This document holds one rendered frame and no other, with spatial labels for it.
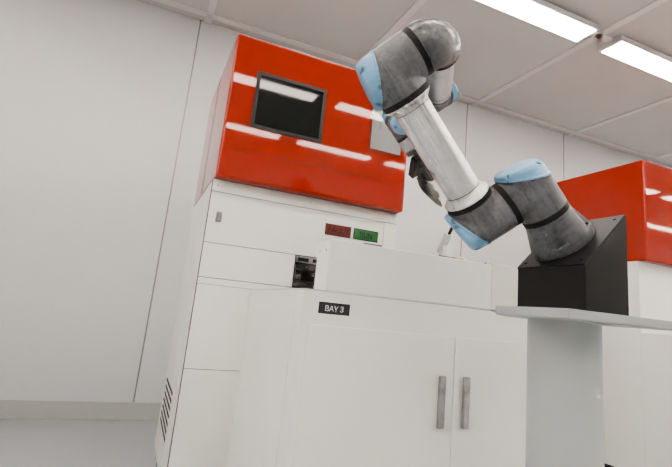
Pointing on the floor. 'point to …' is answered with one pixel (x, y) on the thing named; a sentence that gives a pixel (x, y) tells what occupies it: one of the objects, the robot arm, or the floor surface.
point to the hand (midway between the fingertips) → (444, 198)
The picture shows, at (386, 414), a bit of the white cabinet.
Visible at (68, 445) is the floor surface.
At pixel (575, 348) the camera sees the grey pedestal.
